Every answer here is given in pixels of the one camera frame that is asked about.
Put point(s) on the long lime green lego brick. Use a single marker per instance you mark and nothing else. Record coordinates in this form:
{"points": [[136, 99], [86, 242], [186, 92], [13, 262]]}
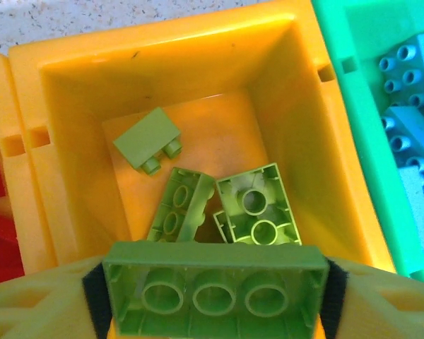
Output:
{"points": [[192, 208], [212, 254], [219, 226], [233, 197]]}

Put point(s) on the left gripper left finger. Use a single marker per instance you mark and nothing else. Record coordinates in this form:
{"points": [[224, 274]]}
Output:
{"points": [[39, 303]]}

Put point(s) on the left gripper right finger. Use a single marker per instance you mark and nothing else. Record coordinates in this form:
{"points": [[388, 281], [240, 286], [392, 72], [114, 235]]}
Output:
{"points": [[381, 307]]}

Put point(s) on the green plastic bin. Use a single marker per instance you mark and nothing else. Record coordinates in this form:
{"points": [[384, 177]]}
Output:
{"points": [[360, 141]]}

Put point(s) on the small lime green lego brick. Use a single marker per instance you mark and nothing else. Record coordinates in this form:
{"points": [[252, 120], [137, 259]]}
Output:
{"points": [[145, 137]]}

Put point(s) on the yellow plastic bin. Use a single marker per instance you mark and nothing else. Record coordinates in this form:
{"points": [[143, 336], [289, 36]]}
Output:
{"points": [[0, 106], [74, 141]]}

